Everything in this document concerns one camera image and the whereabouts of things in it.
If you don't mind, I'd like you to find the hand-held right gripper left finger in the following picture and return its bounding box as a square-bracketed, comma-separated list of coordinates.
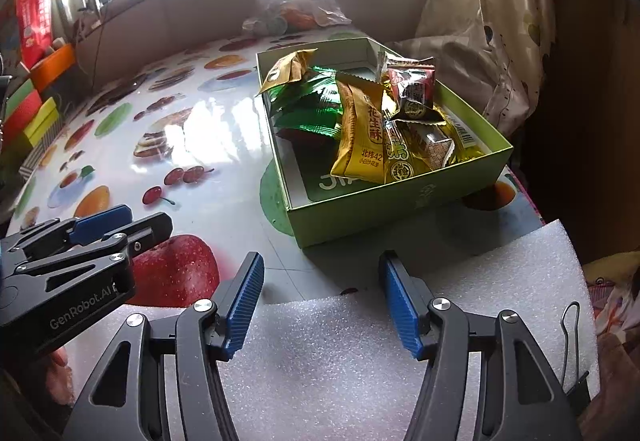
[62, 251, 266, 441]

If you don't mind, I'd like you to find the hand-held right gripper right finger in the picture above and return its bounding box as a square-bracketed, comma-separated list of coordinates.
[378, 250, 583, 441]

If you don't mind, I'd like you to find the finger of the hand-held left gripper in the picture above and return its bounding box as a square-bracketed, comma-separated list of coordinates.
[2, 204, 134, 265]
[15, 211, 174, 292]

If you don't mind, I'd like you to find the green cardboard box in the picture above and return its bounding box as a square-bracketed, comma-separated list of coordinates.
[255, 36, 515, 249]

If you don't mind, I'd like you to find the pile of assorted snack packets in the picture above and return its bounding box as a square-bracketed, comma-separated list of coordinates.
[257, 48, 488, 184]

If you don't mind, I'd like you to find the fruit print tablecloth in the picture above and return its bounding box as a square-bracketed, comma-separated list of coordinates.
[10, 21, 546, 362]

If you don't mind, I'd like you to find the black white striped box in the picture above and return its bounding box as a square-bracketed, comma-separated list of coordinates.
[19, 141, 43, 177]

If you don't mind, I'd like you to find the white foam sheet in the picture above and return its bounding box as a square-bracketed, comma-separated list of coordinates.
[65, 218, 601, 441]

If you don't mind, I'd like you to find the yellow-green box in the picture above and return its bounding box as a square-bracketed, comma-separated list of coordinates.
[22, 97, 60, 147]

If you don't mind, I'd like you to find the bright green box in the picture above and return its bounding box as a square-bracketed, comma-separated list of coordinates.
[5, 76, 38, 107]

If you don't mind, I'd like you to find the orange box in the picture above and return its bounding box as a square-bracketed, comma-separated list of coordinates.
[30, 44, 76, 92]

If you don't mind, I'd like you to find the black binder clip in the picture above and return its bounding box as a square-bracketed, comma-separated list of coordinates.
[560, 302, 596, 422]

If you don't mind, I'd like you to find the red printed carton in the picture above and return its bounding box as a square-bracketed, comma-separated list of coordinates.
[15, 0, 58, 64]

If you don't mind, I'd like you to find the pink patterned cloth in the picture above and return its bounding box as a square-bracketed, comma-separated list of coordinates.
[582, 251, 640, 337]

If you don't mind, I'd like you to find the brown wooden wardrobe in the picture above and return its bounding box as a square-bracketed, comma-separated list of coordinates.
[520, 0, 640, 267]

